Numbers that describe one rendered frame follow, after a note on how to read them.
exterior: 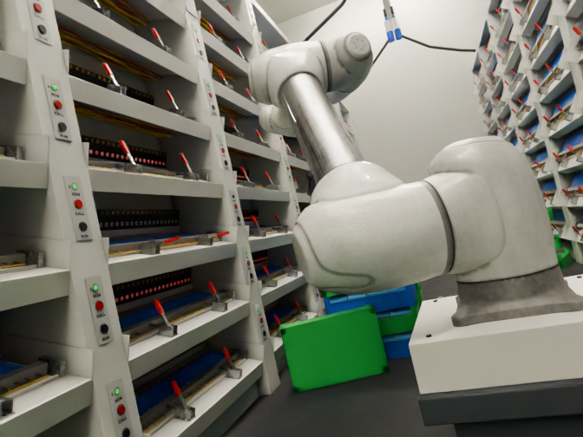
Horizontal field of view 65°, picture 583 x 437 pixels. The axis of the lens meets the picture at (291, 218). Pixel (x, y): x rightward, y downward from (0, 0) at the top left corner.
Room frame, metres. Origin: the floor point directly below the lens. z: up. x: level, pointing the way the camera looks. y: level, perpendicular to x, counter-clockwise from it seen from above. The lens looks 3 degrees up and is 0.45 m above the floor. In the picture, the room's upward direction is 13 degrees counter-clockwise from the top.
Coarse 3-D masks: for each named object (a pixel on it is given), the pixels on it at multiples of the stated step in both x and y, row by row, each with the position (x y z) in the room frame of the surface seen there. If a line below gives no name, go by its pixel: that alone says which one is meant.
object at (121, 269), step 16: (192, 224) 1.51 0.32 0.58; (224, 240) 1.48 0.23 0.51; (128, 256) 1.01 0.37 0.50; (144, 256) 1.02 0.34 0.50; (160, 256) 1.06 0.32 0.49; (176, 256) 1.13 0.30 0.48; (192, 256) 1.20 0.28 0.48; (208, 256) 1.29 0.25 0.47; (224, 256) 1.39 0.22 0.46; (112, 272) 0.91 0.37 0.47; (128, 272) 0.96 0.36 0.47; (144, 272) 1.01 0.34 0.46; (160, 272) 1.07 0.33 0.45
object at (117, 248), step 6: (204, 234) 1.40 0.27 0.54; (210, 234) 1.42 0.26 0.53; (216, 234) 1.45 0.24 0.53; (150, 240) 1.13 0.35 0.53; (156, 240) 1.14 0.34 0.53; (162, 240) 1.16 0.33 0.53; (180, 240) 1.25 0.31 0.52; (186, 240) 1.27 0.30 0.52; (192, 240) 1.31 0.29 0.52; (114, 246) 0.99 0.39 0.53; (120, 246) 1.01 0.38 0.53; (126, 246) 1.03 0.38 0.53; (132, 246) 1.05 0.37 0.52; (138, 246) 1.07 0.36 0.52; (162, 246) 1.14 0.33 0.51; (168, 246) 1.16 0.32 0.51; (108, 252) 0.97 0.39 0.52; (114, 252) 0.99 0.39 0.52; (120, 252) 1.01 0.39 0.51; (126, 252) 1.00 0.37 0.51
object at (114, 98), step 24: (72, 72) 1.15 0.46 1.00; (72, 96) 0.91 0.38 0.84; (96, 96) 0.97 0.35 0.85; (120, 96) 1.04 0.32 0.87; (144, 96) 1.43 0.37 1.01; (168, 96) 1.32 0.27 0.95; (120, 120) 1.20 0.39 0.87; (144, 120) 1.14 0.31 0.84; (168, 120) 1.24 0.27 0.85; (192, 120) 1.46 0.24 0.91
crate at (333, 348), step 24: (360, 312) 1.42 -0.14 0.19; (288, 336) 1.42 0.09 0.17; (312, 336) 1.42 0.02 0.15; (336, 336) 1.42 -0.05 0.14; (360, 336) 1.42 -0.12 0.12; (288, 360) 1.42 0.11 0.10; (312, 360) 1.42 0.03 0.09; (336, 360) 1.42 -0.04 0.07; (360, 360) 1.42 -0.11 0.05; (384, 360) 1.42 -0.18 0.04; (312, 384) 1.42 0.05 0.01
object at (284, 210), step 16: (240, 0) 2.14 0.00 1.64; (240, 16) 2.15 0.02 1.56; (256, 32) 2.19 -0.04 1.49; (240, 48) 2.16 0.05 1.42; (256, 48) 2.14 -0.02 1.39; (240, 80) 2.17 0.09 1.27; (240, 128) 2.19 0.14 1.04; (256, 128) 2.16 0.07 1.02; (256, 160) 2.17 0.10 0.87; (272, 160) 2.15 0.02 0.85; (256, 176) 2.18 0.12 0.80; (272, 176) 2.16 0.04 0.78; (256, 208) 2.19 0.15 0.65; (272, 208) 2.17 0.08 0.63; (288, 208) 2.14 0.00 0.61; (272, 256) 2.18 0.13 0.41; (288, 256) 2.16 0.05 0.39; (304, 288) 2.15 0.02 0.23; (320, 304) 2.20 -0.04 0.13
